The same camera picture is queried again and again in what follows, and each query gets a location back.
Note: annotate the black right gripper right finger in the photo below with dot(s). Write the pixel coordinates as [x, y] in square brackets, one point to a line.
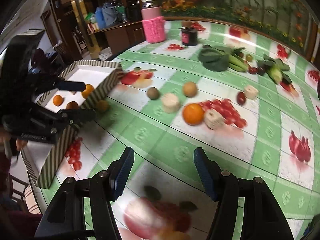
[218, 184]

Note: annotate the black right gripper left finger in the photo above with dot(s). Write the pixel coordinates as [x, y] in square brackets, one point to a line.
[119, 173]

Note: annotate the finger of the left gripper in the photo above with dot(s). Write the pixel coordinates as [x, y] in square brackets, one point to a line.
[74, 86]
[78, 117]

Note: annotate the orange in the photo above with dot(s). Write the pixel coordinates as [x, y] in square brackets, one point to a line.
[72, 105]
[88, 90]
[58, 100]

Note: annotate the small tan round fruit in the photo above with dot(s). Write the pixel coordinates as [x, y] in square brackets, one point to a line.
[102, 106]

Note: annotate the orange table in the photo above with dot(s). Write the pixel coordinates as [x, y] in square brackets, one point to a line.
[193, 114]

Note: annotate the pale cylinder piece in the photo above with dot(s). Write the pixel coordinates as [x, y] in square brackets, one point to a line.
[170, 103]
[250, 92]

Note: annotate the brown kiwi fruit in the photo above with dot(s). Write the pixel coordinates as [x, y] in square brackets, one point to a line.
[153, 93]

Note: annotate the tan round pear fruit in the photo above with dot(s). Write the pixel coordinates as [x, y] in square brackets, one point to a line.
[190, 89]

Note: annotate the person's left hand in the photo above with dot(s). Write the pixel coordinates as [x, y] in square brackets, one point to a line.
[11, 146]

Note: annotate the striped white storage box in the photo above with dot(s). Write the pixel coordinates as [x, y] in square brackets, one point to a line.
[42, 159]

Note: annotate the white bucket on floor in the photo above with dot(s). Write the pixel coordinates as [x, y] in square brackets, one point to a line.
[105, 54]

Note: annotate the blue water jug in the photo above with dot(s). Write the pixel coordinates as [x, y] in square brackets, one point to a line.
[100, 18]

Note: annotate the wooden side cabinet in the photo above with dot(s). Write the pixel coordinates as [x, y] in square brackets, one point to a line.
[119, 37]

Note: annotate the dark red date fruit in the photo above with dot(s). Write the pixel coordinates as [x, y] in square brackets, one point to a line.
[241, 98]

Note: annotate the grey blue kettle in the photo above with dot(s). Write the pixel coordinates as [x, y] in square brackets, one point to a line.
[110, 14]

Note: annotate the red cherry tomato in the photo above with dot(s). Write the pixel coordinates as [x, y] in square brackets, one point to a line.
[252, 70]

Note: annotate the pink knitted sleeve jar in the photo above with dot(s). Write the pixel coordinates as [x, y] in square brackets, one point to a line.
[153, 22]

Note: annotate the green bok choy stalks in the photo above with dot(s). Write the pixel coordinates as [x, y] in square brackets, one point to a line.
[236, 62]

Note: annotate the dark plum fruit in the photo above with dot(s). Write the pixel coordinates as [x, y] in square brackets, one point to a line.
[261, 71]

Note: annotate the large green leaf vegetable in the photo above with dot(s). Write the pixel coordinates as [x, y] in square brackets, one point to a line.
[215, 59]

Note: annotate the small green grape fruit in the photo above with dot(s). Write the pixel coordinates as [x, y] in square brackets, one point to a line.
[249, 58]

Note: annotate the dark jar with cork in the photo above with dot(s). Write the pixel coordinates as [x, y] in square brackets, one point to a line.
[188, 33]

